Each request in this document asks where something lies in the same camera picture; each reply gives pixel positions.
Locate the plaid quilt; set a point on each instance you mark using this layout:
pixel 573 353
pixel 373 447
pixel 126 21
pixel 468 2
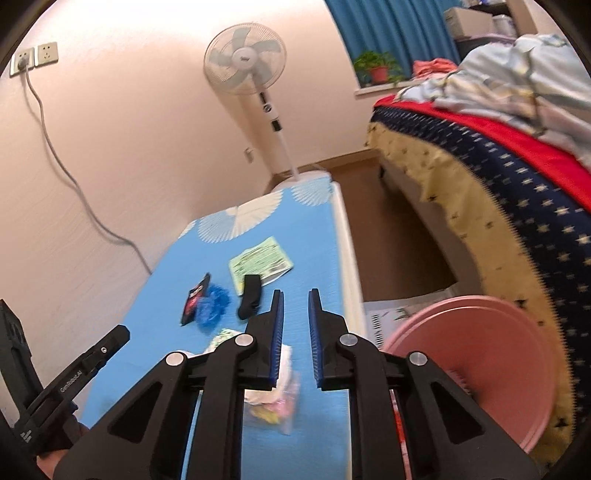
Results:
pixel 498 78

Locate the clear plastic bag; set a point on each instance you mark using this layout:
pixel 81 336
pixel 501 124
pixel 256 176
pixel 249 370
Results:
pixel 281 406

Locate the clear storage box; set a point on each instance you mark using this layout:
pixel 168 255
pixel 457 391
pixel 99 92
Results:
pixel 503 25

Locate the cardboard box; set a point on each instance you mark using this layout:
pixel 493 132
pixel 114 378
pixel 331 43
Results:
pixel 466 23

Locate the potted green plant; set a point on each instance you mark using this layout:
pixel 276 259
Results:
pixel 379 74

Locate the pink plastic bin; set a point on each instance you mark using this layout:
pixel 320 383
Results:
pixel 485 350

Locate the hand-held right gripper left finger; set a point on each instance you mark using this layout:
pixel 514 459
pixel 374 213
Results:
pixel 278 341

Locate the white wall outlet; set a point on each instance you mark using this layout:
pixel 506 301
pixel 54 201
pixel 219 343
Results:
pixel 47 53
pixel 22 62

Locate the person's left hand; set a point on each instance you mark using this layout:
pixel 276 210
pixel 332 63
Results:
pixel 51 461

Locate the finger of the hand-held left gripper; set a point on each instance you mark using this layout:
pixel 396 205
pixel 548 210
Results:
pixel 108 346

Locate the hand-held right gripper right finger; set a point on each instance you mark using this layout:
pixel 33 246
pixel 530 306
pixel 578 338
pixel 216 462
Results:
pixel 315 341

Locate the green snack packet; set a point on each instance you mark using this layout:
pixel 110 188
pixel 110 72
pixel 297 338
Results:
pixel 261 261

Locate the white standing fan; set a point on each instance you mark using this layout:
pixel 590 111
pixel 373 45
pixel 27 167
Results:
pixel 244 55

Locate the blue plastic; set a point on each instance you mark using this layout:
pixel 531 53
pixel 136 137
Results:
pixel 212 307

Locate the white printed cardboard sheet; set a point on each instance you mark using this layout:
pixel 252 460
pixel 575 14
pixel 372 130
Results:
pixel 383 318

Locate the dark storage box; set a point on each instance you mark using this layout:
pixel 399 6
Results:
pixel 480 40

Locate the red blanket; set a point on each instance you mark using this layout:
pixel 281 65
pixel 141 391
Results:
pixel 531 143

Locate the pink cloth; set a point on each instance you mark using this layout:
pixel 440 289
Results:
pixel 431 67

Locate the small wall socket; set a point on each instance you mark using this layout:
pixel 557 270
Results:
pixel 249 154

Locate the blue curtain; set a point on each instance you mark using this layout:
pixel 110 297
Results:
pixel 392 27

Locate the black and red wrapper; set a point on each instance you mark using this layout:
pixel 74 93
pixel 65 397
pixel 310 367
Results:
pixel 195 300

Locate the blue fan-print tablecloth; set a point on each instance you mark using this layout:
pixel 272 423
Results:
pixel 304 240

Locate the grey bed frame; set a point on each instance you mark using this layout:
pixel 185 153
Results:
pixel 415 212

